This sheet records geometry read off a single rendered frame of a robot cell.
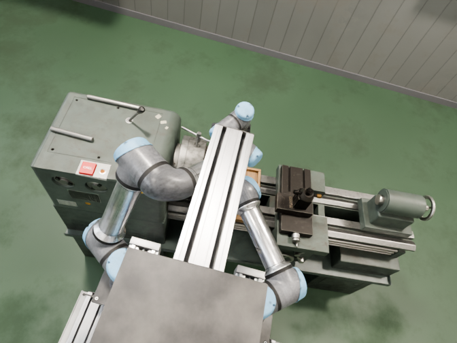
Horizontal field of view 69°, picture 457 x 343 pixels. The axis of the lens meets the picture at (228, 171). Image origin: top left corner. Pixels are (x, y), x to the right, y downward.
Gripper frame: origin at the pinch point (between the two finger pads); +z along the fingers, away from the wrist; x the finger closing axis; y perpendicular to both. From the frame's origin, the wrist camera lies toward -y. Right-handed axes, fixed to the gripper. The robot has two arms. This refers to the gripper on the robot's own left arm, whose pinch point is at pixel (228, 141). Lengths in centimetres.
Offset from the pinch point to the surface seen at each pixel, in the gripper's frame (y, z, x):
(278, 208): 34.7, 25.7, -22.4
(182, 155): -20.6, 7.6, -8.2
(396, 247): 113, 40, -30
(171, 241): -21, 69, -45
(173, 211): -22, 47, -30
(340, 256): 85, 56, -39
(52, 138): -81, 4, -12
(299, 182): 49, 36, -2
